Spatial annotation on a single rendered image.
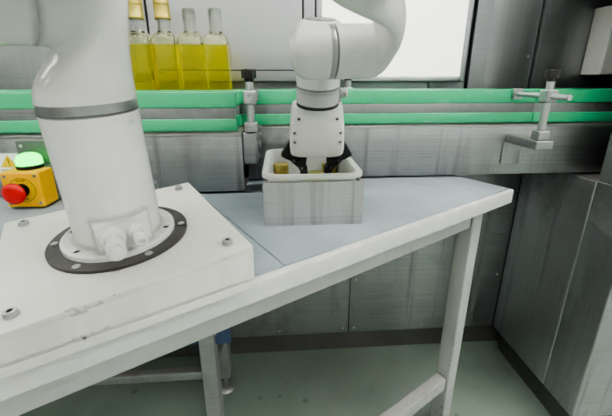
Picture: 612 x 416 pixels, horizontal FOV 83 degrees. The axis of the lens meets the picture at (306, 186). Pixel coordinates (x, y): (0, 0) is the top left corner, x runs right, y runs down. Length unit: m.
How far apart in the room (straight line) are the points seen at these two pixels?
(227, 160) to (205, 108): 0.12
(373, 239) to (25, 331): 0.44
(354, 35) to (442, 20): 0.62
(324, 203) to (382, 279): 0.73
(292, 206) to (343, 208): 0.09
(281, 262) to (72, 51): 0.34
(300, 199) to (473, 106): 0.55
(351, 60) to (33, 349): 0.46
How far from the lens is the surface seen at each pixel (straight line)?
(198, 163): 0.77
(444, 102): 0.94
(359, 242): 0.56
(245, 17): 1.03
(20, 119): 0.92
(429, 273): 1.33
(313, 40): 0.49
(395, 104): 0.89
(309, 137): 0.63
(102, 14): 0.40
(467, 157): 0.97
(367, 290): 1.30
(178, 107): 0.78
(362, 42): 0.51
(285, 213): 0.59
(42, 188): 0.83
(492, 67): 1.22
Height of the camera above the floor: 1.00
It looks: 18 degrees down
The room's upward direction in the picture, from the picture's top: straight up
